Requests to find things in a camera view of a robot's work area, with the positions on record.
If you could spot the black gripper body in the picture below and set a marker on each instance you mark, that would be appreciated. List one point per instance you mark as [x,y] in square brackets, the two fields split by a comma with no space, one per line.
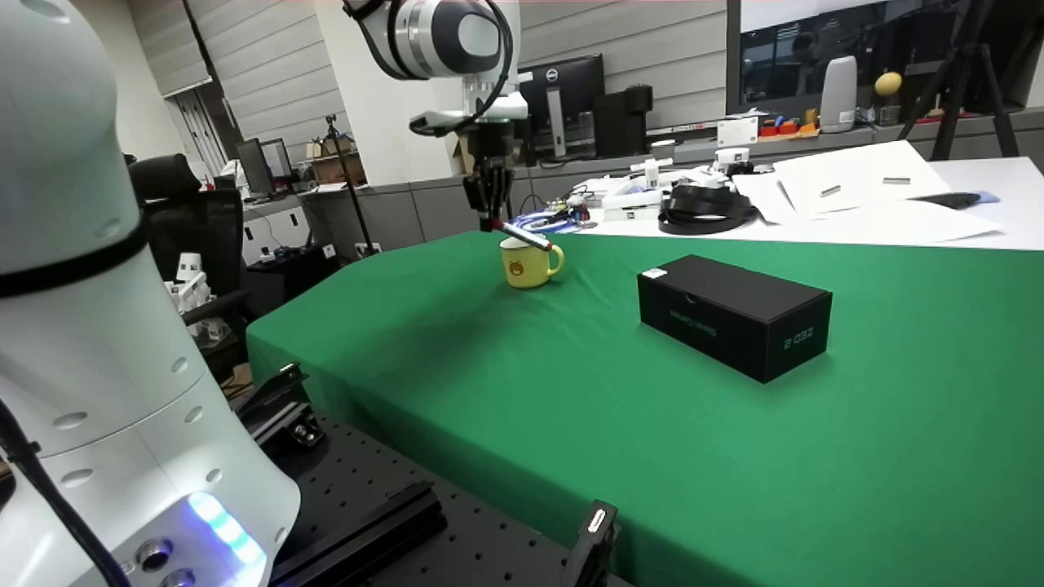
[491,151]

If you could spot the grey marker with red cap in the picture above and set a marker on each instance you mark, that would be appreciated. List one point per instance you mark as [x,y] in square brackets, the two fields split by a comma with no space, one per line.
[526,237]

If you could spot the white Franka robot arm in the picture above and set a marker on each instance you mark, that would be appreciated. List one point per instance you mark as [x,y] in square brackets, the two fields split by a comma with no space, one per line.
[85,328]

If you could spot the yellow enamel mug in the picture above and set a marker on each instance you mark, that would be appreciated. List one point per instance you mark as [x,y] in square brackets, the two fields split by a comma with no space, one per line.
[531,269]

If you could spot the black computer monitor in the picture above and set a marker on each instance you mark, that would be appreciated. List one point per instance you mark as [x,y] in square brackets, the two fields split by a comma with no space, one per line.
[566,102]

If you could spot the black desktop box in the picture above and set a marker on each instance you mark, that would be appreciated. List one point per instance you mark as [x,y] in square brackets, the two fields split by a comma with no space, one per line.
[620,118]

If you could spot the thin black light stand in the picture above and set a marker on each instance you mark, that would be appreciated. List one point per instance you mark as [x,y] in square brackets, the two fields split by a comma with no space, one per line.
[348,185]

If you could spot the brown cardboard box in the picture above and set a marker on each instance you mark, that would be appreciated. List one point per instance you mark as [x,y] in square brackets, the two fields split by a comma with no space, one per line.
[335,166]

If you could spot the green table cloth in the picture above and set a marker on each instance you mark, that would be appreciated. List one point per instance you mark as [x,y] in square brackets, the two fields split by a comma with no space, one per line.
[566,426]

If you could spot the small white box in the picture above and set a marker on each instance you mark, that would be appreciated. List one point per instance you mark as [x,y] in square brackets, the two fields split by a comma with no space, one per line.
[738,131]

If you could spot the black office chair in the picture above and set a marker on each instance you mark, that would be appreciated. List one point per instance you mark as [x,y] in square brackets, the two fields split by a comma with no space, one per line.
[185,216]

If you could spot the small white figurine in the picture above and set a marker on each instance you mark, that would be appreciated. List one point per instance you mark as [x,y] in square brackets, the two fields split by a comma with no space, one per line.
[189,281]

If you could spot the white speaker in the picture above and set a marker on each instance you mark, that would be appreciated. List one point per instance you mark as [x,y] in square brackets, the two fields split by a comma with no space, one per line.
[840,91]

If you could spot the white paper sheet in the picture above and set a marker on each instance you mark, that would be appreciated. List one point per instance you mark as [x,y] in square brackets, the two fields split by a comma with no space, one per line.
[858,175]

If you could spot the yellow ball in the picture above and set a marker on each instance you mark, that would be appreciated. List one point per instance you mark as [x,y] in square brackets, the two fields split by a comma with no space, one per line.
[888,81]

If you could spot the black flat case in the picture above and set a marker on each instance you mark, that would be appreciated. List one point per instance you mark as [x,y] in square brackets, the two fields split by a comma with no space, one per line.
[950,201]

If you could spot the black tripod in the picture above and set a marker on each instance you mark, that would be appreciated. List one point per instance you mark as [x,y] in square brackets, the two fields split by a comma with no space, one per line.
[972,75]

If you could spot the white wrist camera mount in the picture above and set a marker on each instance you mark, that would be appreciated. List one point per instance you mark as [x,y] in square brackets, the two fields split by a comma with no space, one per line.
[468,116]

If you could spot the black rectangular camera box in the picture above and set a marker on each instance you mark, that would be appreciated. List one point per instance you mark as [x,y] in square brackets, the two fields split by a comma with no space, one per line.
[735,315]

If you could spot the black clamp mount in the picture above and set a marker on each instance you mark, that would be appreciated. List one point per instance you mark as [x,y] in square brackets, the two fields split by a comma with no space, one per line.
[281,410]

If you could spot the black aluminium rail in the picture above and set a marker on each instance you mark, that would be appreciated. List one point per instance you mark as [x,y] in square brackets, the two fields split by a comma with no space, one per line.
[363,534]

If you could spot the black bracket with white label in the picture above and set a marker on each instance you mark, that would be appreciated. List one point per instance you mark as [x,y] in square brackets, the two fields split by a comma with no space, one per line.
[593,542]

